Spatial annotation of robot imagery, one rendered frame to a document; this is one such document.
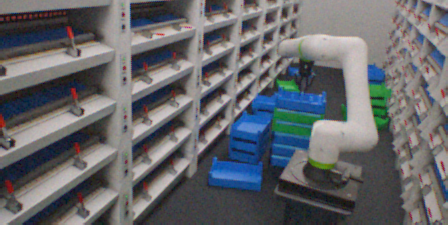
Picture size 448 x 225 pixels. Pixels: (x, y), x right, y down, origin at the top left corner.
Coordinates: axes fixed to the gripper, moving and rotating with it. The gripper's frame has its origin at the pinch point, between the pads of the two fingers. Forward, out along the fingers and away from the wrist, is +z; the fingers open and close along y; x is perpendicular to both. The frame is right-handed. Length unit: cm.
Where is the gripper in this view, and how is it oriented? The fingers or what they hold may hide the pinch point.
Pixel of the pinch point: (302, 90)
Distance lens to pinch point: 245.7
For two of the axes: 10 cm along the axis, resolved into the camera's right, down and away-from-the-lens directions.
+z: 0.5, 7.3, 6.8
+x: 2.5, -6.7, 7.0
